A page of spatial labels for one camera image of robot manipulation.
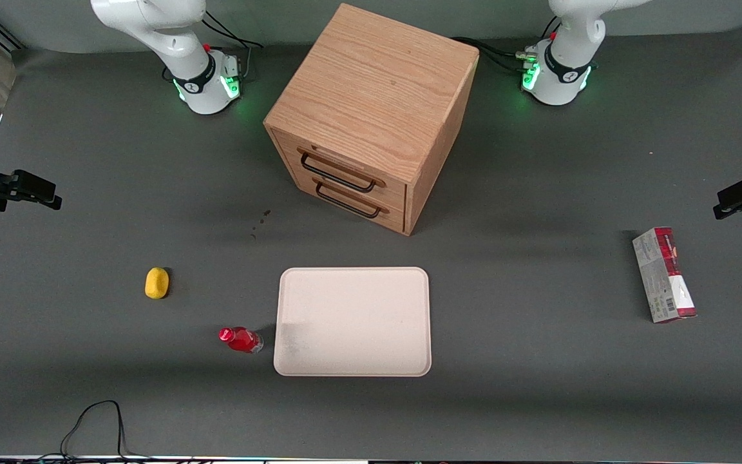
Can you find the red coke bottle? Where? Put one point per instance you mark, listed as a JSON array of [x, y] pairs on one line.
[[242, 339]]

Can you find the tall wooden drawer front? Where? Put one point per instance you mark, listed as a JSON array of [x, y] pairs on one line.
[[390, 190]]

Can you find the short wooden drawer front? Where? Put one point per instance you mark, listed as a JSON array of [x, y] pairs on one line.
[[393, 218]]

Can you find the red and grey carton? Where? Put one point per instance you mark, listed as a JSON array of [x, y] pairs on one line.
[[664, 277]]

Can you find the yellow lemon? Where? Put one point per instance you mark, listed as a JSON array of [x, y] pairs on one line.
[[156, 283]]

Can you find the oak wooden drawer cabinet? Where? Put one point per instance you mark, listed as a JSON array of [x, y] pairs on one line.
[[377, 84]]

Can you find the beige plastic tray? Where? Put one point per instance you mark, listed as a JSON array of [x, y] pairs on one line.
[[358, 322]]

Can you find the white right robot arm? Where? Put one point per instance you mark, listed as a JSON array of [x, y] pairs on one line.
[[171, 38]]

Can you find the aluminium frame rail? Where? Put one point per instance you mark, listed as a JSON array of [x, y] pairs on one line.
[[4, 33]]

